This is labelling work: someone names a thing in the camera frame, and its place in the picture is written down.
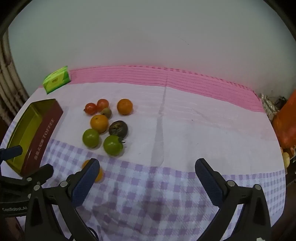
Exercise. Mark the green cardboard box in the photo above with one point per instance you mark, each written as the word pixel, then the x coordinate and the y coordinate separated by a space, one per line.
pixel 55 80

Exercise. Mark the dark brown round fruit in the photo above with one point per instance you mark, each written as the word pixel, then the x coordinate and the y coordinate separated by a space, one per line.
pixel 118 128

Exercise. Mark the clear plastic wrapping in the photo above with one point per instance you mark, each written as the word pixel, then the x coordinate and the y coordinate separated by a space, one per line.
pixel 268 103

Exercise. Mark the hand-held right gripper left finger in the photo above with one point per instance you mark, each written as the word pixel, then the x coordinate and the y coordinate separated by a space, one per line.
pixel 85 183

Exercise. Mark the red tomato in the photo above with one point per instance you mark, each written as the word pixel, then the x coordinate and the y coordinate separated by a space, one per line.
pixel 90 108
pixel 103 104

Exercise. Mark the green tomato with stem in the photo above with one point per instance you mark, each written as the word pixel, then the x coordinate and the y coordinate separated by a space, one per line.
pixel 112 144

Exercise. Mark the pink and purple checked cloth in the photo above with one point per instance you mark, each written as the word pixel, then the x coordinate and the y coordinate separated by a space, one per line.
pixel 185 139

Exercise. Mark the orange plastic bag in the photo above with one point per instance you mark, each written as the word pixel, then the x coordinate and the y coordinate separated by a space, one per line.
pixel 286 120

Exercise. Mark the orange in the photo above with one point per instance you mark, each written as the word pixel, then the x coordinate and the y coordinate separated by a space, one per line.
pixel 99 175
pixel 99 123
pixel 124 106

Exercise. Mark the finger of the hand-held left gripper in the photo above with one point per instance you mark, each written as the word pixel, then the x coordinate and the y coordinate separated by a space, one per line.
pixel 11 151
pixel 39 173

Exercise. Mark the beige striped curtain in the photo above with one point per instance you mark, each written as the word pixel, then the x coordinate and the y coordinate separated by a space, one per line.
pixel 9 88

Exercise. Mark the pale yellow fruit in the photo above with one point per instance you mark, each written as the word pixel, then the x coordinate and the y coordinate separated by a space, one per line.
pixel 286 159

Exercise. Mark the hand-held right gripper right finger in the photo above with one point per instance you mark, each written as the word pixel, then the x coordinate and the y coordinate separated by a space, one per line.
pixel 208 183

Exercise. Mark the small brown-green kiwi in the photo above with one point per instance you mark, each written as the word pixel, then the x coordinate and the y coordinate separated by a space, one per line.
pixel 106 113

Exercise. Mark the maroon tin box gold inside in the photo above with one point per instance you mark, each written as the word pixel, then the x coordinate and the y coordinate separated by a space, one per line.
pixel 44 129

